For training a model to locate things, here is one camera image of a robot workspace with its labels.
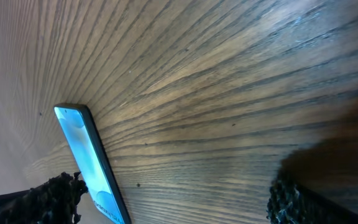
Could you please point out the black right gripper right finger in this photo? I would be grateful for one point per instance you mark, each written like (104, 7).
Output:
(292, 203)

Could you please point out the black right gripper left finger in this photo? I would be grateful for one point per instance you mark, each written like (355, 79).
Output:
(54, 202)

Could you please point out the blue Galaxy smartphone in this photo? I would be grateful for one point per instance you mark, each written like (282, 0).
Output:
(87, 148)

